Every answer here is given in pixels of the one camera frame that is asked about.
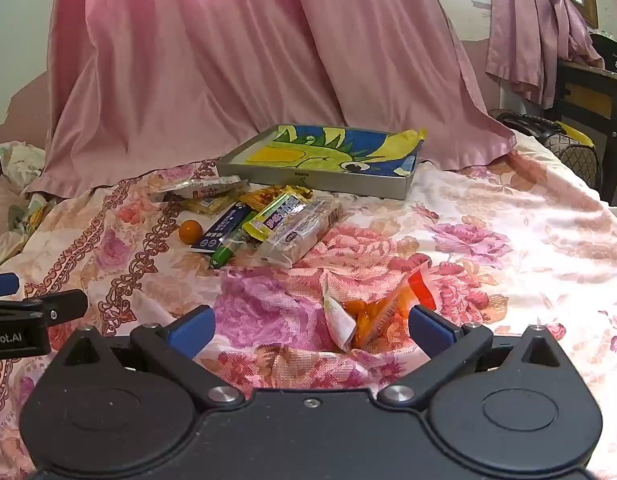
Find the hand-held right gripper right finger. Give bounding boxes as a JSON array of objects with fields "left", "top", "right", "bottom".
[{"left": 378, "top": 305, "right": 586, "bottom": 408}]

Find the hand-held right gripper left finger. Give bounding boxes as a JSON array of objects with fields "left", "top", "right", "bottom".
[{"left": 43, "top": 305, "right": 246, "bottom": 411}]

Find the orange snack bag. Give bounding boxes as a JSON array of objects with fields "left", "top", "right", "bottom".
[{"left": 322, "top": 259, "right": 439, "bottom": 353}]

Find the dark blue sachet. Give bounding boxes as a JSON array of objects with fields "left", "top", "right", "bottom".
[{"left": 191, "top": 202, "right": 254, "bottom": 253}]

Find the clear biscuit pack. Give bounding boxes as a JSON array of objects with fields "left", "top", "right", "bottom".
[{"left": 251, "top": 197, "right": 341, "bottom": 268}]

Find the purple yellow label packet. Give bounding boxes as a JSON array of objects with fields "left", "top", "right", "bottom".
[{"left": 243, "top": 192, "right": 314, "bottom": 241}]

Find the golden snack packet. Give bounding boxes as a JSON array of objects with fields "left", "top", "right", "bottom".
[{"left": 238, "top": 185, "right": 314, "bottom": 211}]

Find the grey tray box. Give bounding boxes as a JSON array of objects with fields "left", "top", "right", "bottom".
[{"left": 217, "top": 124, "right": 425, "bottom": 201}]

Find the green sausage stick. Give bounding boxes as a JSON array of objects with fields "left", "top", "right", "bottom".
[{"left": 208, "top": 212, "right": 259, "bottom": 271}]

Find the floral blanket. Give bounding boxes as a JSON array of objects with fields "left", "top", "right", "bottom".
[{"left": 0, "top": 130, "right": 617, "bottom": 480}]

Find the crumpled floral cloth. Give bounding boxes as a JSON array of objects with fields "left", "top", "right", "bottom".
[{"left": 0, "top": 141, "right": 56, "bottom": 266}]

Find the white red snack packet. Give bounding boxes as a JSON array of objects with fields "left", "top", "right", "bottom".
[{"left": 148, "top": 175, "right": 249, "bottom": 203}]

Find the pink draped sheet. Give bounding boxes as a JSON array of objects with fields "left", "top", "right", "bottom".
[{"left": 26, "top": 0, "right": 516, "bottom": 201}]

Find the black desk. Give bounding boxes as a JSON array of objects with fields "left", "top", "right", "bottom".
[{"left": 553, "top": 55, "right": 617, "bottom": 206}]

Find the pink window curtain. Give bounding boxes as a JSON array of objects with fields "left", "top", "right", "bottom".
[{"left": 485, "top": 0, "right": 606, "bottom": 111}]

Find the black box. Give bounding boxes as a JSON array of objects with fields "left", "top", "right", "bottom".
[{"left": 588, "top": 32, "right": 617, "bottom": 78}]

